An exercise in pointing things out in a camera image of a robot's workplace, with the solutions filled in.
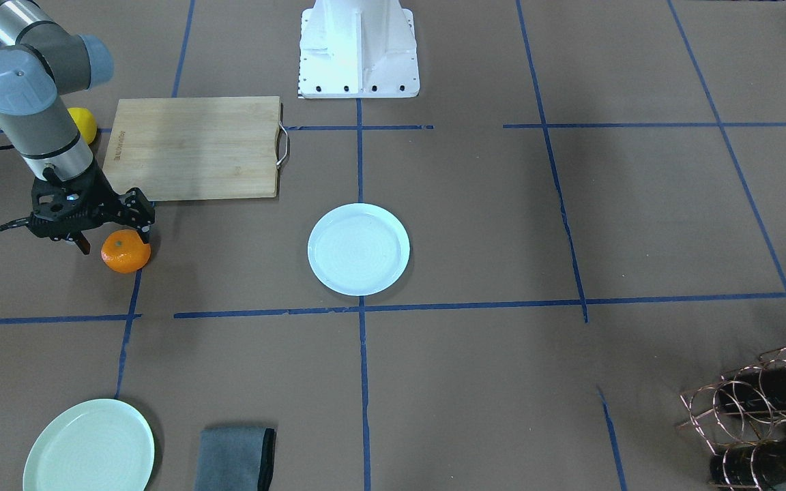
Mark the orange mandarin fruit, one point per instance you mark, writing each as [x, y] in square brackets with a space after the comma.
[124, 251]

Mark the pale green plate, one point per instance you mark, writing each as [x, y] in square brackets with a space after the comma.
[101, 444]

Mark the light blue plate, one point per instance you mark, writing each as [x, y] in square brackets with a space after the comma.
[358, 249]

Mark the wooden cutting board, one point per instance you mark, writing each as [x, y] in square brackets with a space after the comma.
[176, 149]

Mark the yellow lemon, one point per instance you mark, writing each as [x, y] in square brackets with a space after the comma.
[86, 123]

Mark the grey folded cloth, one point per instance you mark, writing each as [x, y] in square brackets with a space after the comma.
[235, 458]

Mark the dark wine bottle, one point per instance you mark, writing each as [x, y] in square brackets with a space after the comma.
[753, 390]
[762, 465]

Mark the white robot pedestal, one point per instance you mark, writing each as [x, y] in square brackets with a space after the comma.
[358, 49]

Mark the copper wire bottle rack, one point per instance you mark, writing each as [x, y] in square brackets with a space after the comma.
[718, 430]

